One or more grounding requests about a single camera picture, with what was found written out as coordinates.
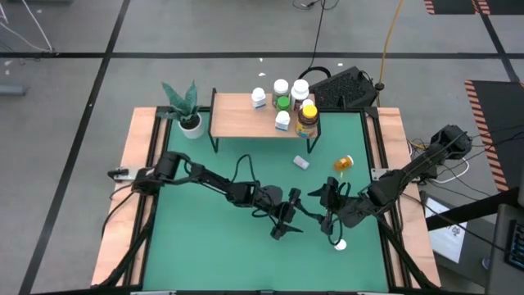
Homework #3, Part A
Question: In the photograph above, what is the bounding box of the green plant in white pot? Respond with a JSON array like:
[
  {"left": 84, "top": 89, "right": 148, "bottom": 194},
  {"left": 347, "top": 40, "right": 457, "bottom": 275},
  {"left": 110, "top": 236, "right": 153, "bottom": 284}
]
[{"left": 157, "top": 79, "right": 206, "bottom": 140}]

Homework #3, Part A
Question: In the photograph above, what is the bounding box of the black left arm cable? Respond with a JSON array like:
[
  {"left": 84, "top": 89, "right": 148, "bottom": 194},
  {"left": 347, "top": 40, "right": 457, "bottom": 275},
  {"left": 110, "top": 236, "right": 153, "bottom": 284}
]
[{"left": 230, "top": 153, "right": 258, "bottom": 186}]

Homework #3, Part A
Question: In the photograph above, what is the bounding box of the white power cable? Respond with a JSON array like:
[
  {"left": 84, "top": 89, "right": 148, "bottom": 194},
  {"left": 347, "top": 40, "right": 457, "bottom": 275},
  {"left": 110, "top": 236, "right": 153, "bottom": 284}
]
[{"left": 431, "top": 155, "right": 471, "bottom": 184}]

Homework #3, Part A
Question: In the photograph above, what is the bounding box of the black control panel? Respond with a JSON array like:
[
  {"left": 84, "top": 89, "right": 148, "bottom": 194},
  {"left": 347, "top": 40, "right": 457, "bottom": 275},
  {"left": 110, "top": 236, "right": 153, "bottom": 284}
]
[{"left": 505, "top": 219, "right": 524, "bottom": 271}]

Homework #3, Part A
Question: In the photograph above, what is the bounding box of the yellow hanging cable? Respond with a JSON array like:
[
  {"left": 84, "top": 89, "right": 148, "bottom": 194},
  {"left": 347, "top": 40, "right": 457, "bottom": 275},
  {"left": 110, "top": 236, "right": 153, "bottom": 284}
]
[{"left": 376, "top": 0, "right": 406, "bottom": 93}]

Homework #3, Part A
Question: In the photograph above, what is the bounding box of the green table mat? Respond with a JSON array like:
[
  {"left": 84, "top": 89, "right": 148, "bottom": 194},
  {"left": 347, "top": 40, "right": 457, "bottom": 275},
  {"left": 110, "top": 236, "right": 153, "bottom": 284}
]
[{"left": 142, "top": 111, "right": 389, "bottom": 293}]

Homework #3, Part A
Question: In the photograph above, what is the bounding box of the white floor cable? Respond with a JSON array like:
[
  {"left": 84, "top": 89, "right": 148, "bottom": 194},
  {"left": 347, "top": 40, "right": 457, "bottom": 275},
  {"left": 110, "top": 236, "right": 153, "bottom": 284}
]
[
  {"left": 0, "top": 3, "right": 50, "bottom": 53},
  {"left": 20, "top": 0, "right": 55, "bottom": 52}
]

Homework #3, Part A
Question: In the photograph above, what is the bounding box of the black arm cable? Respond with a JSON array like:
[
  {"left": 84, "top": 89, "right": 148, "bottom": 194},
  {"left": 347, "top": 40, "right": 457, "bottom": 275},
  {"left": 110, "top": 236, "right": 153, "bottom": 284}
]
[
  {"left": 327, "top": 182, "right": 350, "bottom": 247},
  {"left": 230, "top": 153, "right": 258, "bottom": 186}
]

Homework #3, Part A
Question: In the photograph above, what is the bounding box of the orange pill vial white cap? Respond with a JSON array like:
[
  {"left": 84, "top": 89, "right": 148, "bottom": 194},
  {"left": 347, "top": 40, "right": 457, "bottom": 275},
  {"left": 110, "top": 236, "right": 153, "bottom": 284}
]
[{"left": 333, "top": 154, "right": 355, "bottom": 173}]

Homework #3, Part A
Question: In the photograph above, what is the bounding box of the clear gummies bottle green label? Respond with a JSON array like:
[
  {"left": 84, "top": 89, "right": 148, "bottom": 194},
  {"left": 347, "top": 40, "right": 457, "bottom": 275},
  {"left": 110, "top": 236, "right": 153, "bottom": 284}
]
[{"left": 272, "top": 79, "right": 291, "bottom": 102}]

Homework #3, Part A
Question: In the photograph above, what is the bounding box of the large white pill bottle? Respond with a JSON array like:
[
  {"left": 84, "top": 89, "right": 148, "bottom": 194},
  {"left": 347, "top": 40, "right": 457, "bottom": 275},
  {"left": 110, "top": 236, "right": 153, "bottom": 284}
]
[{"left": 289, "top": 79, "right": 311, "bottom": 111}]

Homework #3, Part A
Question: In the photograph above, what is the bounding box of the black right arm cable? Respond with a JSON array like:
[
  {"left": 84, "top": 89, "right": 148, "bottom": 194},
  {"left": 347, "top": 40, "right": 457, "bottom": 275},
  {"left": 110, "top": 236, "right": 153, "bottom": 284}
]
[{"left": 327, "top": 182, "right": 350, "bottom": 247}]

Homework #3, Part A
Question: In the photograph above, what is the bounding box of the grey metal cabinet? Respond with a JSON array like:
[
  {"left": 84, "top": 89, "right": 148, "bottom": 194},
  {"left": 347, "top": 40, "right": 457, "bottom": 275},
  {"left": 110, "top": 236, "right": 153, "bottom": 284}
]
[{"left": 485, "top": 163, "right": 524, "bottom": 295}]

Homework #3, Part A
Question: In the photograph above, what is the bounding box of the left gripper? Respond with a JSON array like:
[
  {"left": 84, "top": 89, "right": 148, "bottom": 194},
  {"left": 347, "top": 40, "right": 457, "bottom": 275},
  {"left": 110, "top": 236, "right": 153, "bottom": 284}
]
[{"left": 269, "top": 187, "right": 317, "bottom": 242}]

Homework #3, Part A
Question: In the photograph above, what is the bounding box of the fish oil bottle yellow cap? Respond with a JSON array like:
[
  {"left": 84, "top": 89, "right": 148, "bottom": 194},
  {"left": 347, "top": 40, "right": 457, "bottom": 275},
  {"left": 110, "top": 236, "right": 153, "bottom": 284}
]
[{"left": 295, "top": 104, "right": 320, "bottom": 139}]

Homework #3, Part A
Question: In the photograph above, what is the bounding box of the wooden shelf black metal frame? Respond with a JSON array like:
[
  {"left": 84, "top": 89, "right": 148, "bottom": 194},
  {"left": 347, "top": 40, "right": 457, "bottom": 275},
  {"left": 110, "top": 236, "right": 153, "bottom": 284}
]
[{"left": 208, "top": 88, "right": 323, "bottom": 155}]

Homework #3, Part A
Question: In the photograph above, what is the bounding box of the black hanging cable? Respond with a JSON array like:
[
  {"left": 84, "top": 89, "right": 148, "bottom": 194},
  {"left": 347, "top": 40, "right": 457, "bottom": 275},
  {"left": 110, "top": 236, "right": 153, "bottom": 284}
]
[{"left": 292, "top": 0, "right": 341, "bottom": 93}]

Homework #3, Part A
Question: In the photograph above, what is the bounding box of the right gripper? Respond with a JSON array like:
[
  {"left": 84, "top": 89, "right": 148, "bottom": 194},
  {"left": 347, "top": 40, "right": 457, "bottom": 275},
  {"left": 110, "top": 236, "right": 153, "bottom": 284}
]
[{"left": 307, "top": 176, "right": 355, "bottom": 235}]

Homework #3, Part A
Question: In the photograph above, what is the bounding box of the black mat hazard striped edge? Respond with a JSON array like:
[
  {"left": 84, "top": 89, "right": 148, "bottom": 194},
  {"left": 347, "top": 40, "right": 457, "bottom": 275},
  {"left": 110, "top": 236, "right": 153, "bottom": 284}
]
[
  {"left": 464, "top": 79, "right": 524, "bottom": 193},
  {"left": 423, "top": 0, "right": 524, "bottom": 16}
]

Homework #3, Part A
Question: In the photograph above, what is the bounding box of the black metal bar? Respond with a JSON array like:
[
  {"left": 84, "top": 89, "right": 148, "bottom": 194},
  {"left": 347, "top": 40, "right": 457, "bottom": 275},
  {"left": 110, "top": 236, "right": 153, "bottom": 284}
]
[{"left": 425, "top": 186, "right": 524, "bottom": 231}]

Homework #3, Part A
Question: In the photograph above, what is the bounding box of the white paper sheet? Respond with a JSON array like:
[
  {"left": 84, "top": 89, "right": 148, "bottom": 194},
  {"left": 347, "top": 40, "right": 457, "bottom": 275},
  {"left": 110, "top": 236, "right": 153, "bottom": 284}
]
[{"left": 425, "top": 196, "right": 468, "bottom": 264}]

